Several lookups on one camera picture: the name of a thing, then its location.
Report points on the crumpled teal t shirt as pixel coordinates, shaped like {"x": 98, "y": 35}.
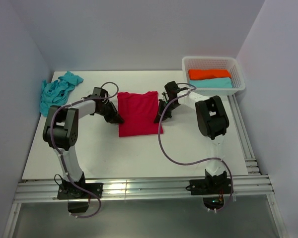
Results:
{"x": 57, "y": 92}

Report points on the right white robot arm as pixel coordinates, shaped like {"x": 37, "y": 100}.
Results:
{"x": 212, "y": 121}

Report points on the white perforated plastic basket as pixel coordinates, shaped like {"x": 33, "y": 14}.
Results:
{"x": 205, "y": 63}

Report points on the rolled orange t shirt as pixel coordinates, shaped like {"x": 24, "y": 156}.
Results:
{"x": 197, "y": 74}

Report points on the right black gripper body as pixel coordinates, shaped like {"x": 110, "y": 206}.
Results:
{"x": 169, "y": 108}

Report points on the rolled teal t shirt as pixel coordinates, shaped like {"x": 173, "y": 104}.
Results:
{"x": 222, "y": 83}

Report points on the crimson red t shirt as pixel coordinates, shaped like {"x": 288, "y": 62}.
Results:
{"x": 138, "y": 112}

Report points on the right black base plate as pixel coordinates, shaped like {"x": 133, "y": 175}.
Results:
{"x": 209, "y": 186}

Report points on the aluminium mounting rail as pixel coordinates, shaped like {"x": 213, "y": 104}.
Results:
{"x": 46, "y": 190}

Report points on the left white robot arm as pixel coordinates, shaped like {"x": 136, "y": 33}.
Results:
{"x": 61, "y": 133}

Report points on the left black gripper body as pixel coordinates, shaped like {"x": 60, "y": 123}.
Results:
{"x": 106, "y": 111}

